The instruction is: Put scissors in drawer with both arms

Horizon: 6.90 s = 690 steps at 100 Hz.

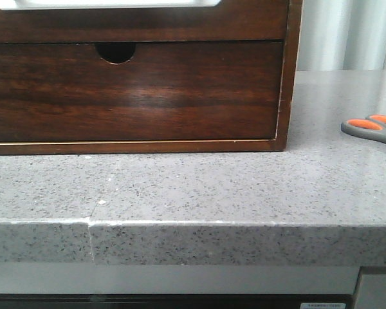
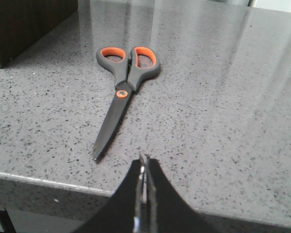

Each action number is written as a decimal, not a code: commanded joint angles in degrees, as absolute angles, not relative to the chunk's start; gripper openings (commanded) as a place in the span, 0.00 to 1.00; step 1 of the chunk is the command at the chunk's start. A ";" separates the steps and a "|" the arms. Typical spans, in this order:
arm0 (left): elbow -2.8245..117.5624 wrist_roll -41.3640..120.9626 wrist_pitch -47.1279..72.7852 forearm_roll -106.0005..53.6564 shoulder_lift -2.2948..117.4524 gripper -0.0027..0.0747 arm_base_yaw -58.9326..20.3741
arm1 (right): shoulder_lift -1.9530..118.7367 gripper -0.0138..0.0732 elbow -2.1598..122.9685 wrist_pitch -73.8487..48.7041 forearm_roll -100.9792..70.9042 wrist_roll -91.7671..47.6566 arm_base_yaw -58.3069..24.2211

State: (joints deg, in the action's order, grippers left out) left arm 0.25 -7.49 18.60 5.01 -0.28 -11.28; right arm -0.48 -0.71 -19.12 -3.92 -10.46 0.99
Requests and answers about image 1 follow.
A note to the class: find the wooden drawer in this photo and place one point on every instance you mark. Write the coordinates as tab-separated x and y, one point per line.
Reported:
166	91
229	20

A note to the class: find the dark wooden drawer cabinet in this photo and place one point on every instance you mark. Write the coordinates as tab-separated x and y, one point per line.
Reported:
122	51

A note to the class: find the white tray in drawer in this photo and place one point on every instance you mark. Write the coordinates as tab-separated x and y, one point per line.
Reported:
101	4

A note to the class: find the white label sticker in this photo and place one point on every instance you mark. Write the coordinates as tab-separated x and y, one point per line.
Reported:
323	306

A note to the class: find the black appliance under counter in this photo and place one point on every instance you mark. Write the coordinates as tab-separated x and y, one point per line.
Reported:
167	300

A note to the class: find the grey orange handled scissors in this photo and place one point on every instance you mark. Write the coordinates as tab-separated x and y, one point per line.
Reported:
371	128

